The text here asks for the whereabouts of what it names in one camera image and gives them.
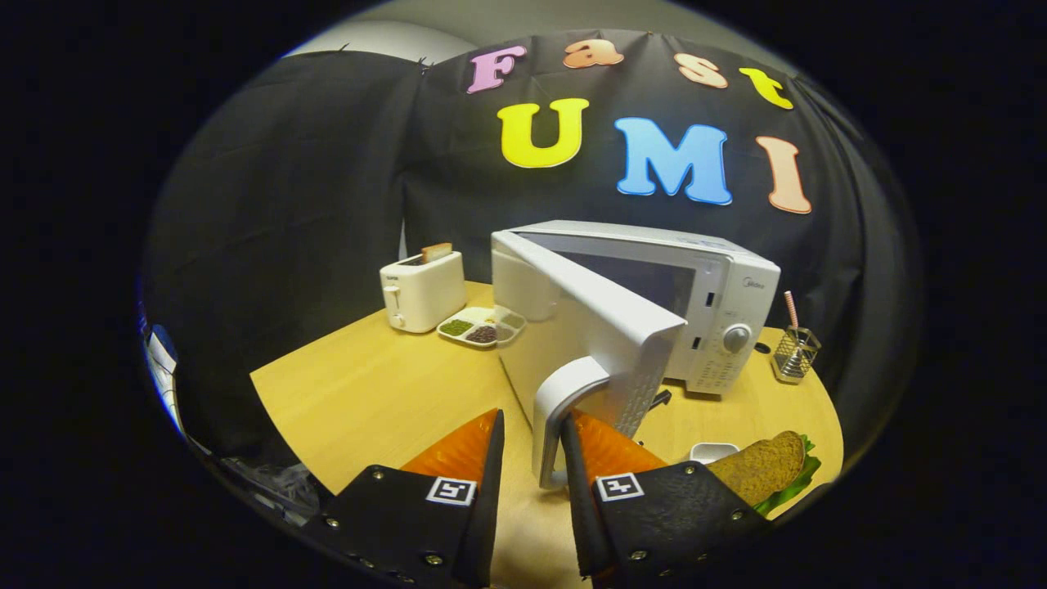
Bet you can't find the brown bread lettuce sandwich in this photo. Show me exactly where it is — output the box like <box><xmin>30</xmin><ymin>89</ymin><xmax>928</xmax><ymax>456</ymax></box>
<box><xmin>708</xmin><ymin>431</ymin><xmax>823</xmax><ymax>518</ymax></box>

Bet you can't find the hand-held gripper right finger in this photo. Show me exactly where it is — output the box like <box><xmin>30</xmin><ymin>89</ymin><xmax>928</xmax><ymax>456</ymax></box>
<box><xmin>560</xmin><ymin>409</ymin><xmax>774</xmax><ymax>586</ymax></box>

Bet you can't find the white divided tray with beans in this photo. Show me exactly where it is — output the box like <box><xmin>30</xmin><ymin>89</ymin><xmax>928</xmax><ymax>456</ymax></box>
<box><xmin>436</xmin><ymin>306</ymin><xmax>527</xmax><ymax>350</ymax></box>

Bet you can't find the white microwave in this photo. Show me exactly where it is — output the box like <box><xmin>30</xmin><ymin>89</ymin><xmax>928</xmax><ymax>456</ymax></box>
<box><xmin>491</xmin><ymin>219</ymin><xmax>782</xmax><ymax>490</ymax></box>

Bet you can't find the white toaster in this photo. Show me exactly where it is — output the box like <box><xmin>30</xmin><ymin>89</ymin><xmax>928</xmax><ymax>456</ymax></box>
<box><xmin>379</xmin><ymin>250</ymin><xmax>468</xmax><ymax>334</ymax></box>

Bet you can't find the wire mesh holder cup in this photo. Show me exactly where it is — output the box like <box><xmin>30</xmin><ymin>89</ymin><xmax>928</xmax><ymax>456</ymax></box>
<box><xmin>771</xmin><ymin>326</ymin><xmax>822</xmax><ymax>385</ymax></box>

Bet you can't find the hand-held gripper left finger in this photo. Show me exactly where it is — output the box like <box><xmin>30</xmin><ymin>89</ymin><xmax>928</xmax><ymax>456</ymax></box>
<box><xmin>303</xmin><ymin>409</ymin><xmax>506</xmax><ymax>589</ymax></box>

